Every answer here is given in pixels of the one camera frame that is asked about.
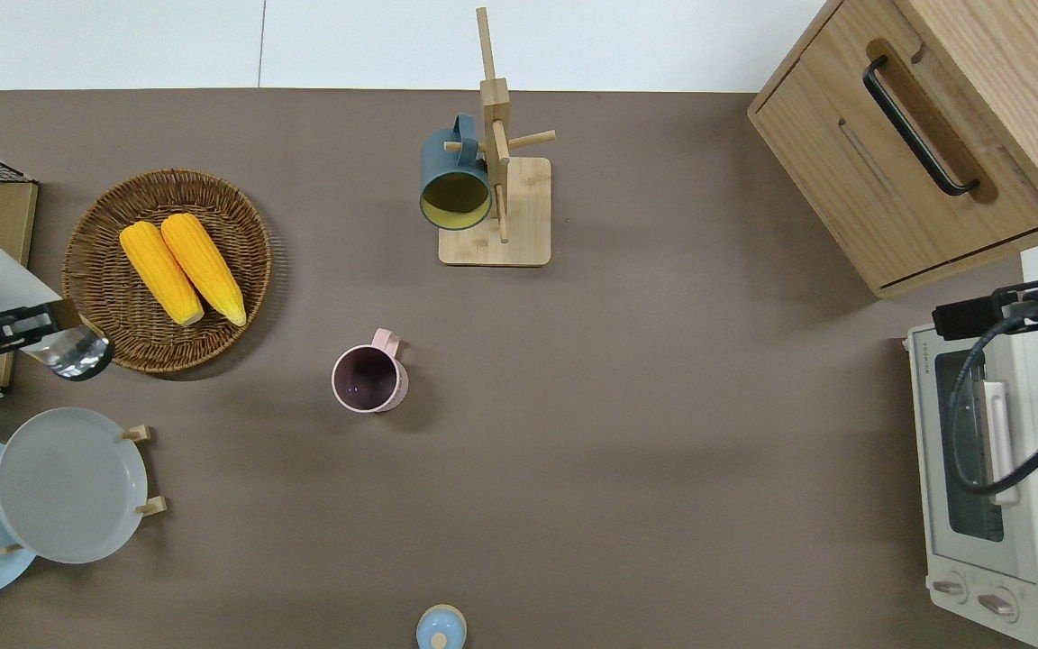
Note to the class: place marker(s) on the brown wicker basket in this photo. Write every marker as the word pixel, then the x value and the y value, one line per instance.
pixel 122 333

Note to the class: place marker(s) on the yellow corn cob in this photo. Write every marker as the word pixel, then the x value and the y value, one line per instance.
pixel 161 273
pixel 204 269

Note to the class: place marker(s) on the wooden plate rack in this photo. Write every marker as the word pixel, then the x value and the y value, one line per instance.
pixel 142 434

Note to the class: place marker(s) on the grey plate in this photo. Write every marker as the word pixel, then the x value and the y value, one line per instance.
pixel 68 487

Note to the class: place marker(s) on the pink cup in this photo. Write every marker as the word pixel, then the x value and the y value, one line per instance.
pixel 366 377

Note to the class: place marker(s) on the dark blue mug yellow inside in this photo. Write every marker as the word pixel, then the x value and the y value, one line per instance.
pixel 447 158

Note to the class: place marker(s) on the wooden mug tree stand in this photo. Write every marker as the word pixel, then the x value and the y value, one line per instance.
pixel 523 216

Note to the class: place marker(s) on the brown table mat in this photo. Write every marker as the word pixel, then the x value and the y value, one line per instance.
pixel 618 451

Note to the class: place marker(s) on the white oven knob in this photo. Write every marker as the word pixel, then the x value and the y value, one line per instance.
pixel 950 588
pixel 997 604

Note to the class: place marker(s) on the wooden cabinet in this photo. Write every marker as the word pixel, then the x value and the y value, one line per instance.
pixel 1006 54

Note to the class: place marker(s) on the black camera on boom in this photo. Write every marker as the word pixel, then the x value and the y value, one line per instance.
pixel 965 317

